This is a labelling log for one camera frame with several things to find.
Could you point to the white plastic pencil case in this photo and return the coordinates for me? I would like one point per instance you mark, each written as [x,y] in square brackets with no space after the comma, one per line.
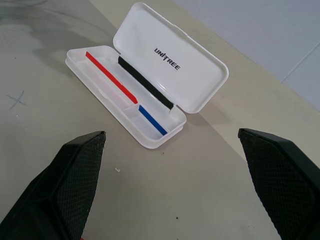
[155,82]

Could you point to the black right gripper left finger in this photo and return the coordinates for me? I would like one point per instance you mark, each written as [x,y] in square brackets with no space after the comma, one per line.
[62,185]

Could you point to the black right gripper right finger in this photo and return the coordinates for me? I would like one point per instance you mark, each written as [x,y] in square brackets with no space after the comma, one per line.
[282,180]

